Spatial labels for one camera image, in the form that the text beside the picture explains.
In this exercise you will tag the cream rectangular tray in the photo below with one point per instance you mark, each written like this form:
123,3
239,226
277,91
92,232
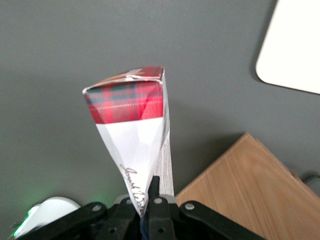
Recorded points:
292,47

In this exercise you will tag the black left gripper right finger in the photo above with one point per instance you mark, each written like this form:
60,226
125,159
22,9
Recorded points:
158,212

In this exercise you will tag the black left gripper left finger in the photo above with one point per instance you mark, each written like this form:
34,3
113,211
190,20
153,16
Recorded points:
120,220

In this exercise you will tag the wooden drawer cabinet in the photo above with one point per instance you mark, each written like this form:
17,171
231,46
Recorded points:
252,192

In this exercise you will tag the red tartan cookie box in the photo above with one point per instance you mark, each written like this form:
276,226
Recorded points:
130,120

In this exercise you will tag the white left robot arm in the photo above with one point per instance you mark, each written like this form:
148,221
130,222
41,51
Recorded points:
50,212

